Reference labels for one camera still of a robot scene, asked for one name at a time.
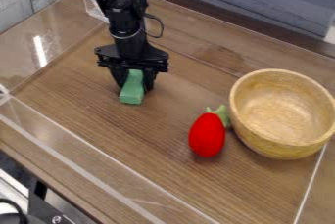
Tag red plush strawberry toy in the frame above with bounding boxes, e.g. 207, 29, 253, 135
188, 105, 230, 157

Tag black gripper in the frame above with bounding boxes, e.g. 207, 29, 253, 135
93, 43, 168, 91

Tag brown wooden bowl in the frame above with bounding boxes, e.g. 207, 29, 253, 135
229, 68, 335, 160

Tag clear acrylic corner bracket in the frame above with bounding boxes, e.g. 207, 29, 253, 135
82, 0, 108, 23

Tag black cable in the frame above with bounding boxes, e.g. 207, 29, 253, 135
0, 198, 30, 224

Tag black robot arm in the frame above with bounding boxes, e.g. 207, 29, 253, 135
92, 0, 168, 92

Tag green rectangular block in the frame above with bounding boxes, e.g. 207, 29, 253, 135
119, 69, 144, 105

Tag clear acrylic tray wall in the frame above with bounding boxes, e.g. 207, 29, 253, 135
0, 85, 218, 224

